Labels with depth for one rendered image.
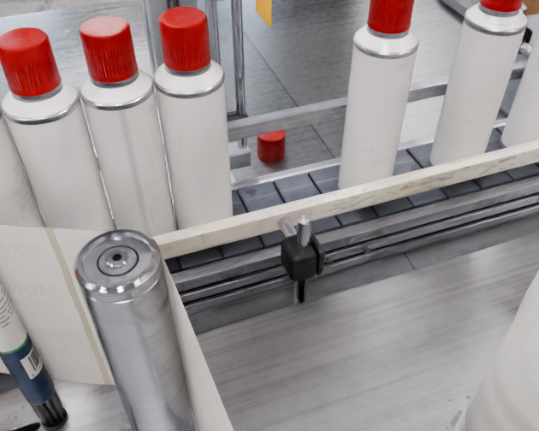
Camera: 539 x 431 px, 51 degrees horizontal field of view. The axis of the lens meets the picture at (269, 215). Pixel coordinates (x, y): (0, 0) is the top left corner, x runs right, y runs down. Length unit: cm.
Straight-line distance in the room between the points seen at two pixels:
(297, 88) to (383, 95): 35
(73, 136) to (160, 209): 10
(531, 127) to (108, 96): 42
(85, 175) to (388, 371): 27
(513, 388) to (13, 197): 35
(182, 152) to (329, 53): 50
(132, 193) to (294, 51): 51
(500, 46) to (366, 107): 12
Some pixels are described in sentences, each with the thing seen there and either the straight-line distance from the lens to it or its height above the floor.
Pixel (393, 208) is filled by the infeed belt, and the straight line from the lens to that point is 56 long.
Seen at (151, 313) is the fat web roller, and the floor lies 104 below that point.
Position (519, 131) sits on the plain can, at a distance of 64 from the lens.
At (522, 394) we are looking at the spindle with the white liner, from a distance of 32.
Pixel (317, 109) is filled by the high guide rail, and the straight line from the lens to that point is 53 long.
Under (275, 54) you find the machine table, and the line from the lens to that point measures 90.
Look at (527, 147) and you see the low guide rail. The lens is 62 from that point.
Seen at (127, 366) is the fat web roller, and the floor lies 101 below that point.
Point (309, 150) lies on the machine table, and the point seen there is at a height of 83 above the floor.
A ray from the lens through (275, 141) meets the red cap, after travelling 66.
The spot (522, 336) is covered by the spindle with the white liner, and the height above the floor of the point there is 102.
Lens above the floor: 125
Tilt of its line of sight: 44 degrees down
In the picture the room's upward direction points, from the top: straight up
